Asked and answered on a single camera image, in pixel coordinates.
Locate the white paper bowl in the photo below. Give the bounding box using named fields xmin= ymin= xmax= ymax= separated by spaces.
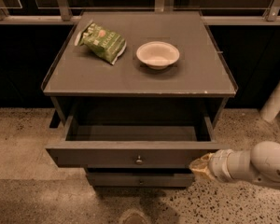
xmin=136 ymin=41 xmax=180 ymax=70

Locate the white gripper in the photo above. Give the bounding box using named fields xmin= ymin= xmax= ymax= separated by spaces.
xmin=189 ymin=149 xmax=250 ymax=183

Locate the grey bottom drawer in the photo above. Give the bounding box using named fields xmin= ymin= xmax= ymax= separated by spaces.
xmin=87 ymin=173 xmax=193 ymax=188

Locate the grey drawer cabinet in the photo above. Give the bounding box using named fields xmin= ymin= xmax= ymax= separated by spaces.
xmin=40 ymin=10 xmax=239 ymax=189

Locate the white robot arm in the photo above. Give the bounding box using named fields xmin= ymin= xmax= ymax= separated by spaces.
xmin=189 ymin=81 xmax=280 ymax=189

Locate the grey drawer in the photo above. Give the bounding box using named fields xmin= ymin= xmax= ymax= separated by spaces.
xmin=85 ymin=168 xmax=192 ymax=175
xmin=46 ymin=117 xmax=226 ymax=169
xmin=87 ymin=173 xmax=193 ymax=188

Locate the grey top drawer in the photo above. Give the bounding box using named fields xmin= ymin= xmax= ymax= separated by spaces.
xmin=46 ymin=117 xmax=226 ymax=169

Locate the metal window railing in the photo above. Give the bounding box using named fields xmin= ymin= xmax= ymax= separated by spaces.
xmin=0 ymin=0 xmax=280 ymax=25

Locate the green chip bag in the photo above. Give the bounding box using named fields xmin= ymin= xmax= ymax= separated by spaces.
xmin=75 ymin=20 xmax=127 ymax=65

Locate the grey middle drawer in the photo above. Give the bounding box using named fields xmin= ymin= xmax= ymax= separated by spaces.
xmin=85 ymin=168 xmax=192 ymax=175

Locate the round robot base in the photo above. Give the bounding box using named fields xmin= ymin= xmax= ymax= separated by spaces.
xmin=119 ymin=209 xmax=148 ymax=224

